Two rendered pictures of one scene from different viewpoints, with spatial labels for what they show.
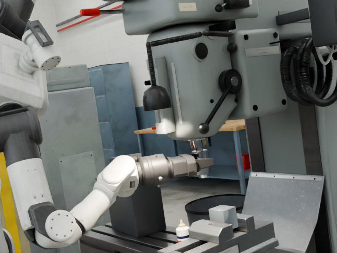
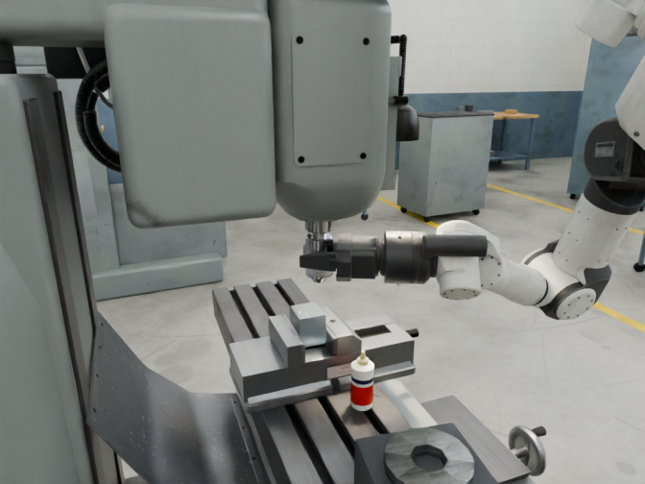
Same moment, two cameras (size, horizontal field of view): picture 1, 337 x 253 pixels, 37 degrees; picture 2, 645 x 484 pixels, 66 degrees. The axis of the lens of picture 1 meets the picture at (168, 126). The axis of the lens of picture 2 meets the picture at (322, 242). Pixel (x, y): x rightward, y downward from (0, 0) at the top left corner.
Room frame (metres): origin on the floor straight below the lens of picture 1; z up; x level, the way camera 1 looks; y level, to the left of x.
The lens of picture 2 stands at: (2.23, 0.15, 1.53)
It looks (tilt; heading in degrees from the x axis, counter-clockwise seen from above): 19 degrees down; 197
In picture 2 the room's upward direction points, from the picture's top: straight up
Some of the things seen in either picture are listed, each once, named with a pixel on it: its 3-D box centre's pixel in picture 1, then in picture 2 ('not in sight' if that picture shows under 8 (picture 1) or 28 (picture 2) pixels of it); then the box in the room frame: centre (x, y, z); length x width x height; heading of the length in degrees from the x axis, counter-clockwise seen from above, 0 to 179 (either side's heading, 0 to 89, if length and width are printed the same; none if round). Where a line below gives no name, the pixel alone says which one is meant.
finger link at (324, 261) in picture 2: not in sight; (318, 262); (1.51, -0.07, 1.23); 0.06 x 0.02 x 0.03; 103
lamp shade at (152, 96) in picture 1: (156, 97); (399, 121); (1.32, 0.02, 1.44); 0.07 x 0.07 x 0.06
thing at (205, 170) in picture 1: (200, 163); (319, 257); (1.48, -0.08, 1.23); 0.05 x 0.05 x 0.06
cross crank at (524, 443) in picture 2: not in sight; (514, 454); (1.18, 0.32, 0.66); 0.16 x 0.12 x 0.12; 128
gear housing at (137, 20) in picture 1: (190, 9); not in sight; (1.51, -0.11, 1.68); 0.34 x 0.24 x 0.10; 128
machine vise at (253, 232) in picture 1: (218, 240); (322, 347); (1.41, -0.09, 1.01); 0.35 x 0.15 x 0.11; 128
